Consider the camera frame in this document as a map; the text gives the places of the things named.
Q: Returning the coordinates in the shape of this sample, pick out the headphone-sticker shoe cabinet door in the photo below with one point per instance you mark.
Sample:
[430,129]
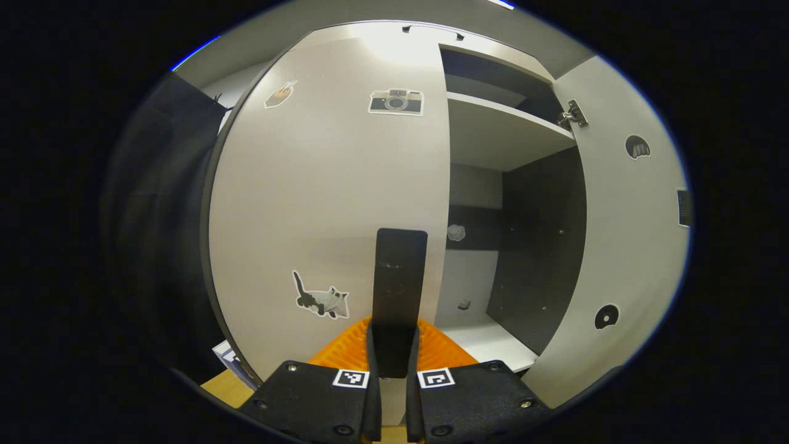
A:
[622,246]

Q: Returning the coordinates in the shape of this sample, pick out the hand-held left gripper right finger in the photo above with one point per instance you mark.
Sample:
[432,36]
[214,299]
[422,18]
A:
[415,407]

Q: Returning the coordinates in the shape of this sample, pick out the beige double-door shoe cabinet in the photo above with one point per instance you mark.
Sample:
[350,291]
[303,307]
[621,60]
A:
[536,246]

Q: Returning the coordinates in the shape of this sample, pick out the camera-sticker shoe cabinet door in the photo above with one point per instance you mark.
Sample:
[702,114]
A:
[320,185]

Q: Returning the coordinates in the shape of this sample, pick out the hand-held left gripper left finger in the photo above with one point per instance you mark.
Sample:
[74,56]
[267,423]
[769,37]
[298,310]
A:
[372,407]

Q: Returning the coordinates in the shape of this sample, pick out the beige cabinet drawer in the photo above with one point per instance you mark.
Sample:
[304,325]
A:
[468,44]

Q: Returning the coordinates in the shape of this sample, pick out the black backdrop cloth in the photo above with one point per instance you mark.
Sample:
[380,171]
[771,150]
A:
[160,216]

